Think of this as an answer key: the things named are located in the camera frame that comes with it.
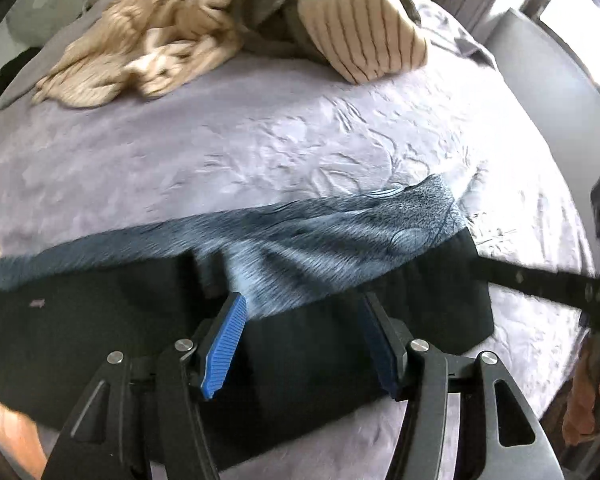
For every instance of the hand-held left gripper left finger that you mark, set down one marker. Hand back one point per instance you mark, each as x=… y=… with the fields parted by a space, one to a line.
x=225 y=350

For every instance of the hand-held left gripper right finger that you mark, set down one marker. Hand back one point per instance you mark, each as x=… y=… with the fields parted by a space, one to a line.
x=380 y=355

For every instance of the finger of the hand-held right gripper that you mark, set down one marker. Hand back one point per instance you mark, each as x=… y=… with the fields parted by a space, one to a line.
x=530 y=280

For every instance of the black pants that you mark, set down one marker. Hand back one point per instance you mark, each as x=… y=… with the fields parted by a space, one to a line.
x=305 y=360

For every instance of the person's right hand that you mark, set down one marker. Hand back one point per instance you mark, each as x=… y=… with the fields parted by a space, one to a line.
x=587 y=390

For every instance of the grey panel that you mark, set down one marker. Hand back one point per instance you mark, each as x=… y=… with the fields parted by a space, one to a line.
x=540 y=70

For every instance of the window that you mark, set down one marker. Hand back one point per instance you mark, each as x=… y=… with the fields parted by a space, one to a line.
x=580 y=15

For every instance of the bed with lavender floral cover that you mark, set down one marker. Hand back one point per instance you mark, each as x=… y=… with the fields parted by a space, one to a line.
x=230 y=135

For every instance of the orange satin cloth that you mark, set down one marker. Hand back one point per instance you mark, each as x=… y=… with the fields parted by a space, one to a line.
x=5 y=435

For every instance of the beige striped garment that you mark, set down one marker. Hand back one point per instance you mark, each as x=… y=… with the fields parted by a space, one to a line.
x=130 y=50

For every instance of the dark cloth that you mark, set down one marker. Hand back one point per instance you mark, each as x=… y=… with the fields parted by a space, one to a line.
x=10 y=70

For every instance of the grey olive garment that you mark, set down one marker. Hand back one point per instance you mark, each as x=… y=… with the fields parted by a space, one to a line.
x=275 y=0

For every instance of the white standing fan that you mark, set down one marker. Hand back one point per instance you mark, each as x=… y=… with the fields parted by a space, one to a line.
x=40 y=5

